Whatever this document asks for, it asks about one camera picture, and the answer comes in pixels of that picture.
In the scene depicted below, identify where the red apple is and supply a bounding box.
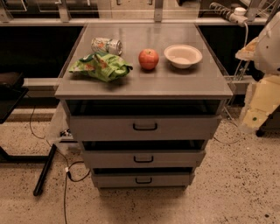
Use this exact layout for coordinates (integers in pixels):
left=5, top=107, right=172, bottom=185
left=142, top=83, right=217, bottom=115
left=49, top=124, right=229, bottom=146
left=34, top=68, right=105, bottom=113
left=138, top=48, right=159, bottom=70

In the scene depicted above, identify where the grey metal rail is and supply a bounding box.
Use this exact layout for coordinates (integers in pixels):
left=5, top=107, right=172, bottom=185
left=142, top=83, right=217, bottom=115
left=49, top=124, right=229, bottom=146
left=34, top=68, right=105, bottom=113
left=24, top=78, right=60, bottom=91

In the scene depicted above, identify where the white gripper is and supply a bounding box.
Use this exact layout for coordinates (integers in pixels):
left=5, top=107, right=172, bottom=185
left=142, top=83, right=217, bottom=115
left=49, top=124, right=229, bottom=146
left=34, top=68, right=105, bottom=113
left=239, top=74, right=280, bottom=133

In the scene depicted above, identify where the white power strip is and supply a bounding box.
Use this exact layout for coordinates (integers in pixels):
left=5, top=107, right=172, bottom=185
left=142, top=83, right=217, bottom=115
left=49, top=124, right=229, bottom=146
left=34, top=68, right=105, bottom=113
left=209, top=2, right=248, bottom=27

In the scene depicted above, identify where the green chip bag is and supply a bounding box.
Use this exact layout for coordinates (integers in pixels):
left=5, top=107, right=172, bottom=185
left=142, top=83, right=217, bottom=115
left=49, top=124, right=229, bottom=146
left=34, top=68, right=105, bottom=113
left=69, top=52, right=133, bottom=82

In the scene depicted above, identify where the black floor cable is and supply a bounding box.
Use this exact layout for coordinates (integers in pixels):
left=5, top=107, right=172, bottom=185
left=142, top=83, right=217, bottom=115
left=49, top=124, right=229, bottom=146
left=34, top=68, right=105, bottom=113
left=28, top=105, right=91, bottom=224

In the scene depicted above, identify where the crushed soda can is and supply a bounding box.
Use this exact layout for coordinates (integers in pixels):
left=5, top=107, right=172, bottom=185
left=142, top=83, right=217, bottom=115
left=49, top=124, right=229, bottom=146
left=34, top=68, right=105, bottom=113
left=91, top=38, right=123, bottom=55

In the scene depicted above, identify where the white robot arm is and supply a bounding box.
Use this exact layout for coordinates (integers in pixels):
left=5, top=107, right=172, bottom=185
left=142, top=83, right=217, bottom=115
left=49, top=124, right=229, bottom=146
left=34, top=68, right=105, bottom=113
left=235, top=11, right=280, bottom=133

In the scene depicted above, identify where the white paper bowl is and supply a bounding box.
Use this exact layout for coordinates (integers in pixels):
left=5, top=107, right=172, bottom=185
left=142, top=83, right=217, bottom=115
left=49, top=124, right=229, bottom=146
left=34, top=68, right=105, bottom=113
left=164, top=45, right=202, bottom=69

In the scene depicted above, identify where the grey drawer cabinet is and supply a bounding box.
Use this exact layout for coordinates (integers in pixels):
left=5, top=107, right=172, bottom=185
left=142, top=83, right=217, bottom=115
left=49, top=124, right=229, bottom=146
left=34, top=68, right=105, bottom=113
left=54, top=22, right=234, bottom=191

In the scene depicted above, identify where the grey top drawer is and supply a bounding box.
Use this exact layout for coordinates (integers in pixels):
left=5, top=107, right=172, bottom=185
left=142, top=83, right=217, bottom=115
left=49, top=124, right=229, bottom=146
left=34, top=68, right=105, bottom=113
left=66, top=100, right=221, bottom=141

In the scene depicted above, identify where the grey middle drawer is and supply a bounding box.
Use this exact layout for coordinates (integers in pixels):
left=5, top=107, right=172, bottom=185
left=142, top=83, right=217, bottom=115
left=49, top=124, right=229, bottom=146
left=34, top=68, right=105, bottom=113
left=80, top=140, right=205, bottom=168

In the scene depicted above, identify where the black desk frame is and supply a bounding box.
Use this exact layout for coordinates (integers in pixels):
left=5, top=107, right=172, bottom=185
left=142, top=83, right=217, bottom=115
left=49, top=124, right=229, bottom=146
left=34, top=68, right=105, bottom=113
left=0, top=72, right=57, bottom=196

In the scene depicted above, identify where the grey bottom drawer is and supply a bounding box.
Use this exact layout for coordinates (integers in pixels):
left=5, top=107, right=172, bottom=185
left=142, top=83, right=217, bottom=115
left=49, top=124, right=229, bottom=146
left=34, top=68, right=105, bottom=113
left=92, top=167, right=194, bottom=188

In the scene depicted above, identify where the grey drawer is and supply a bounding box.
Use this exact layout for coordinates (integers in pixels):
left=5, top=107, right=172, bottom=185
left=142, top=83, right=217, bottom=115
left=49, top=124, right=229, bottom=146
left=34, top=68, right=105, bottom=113
left=80, top=140, right=205, bottom=168
left=66, top=100, right=221, bottom=141
left=92, top=167, right=194, bottom=188

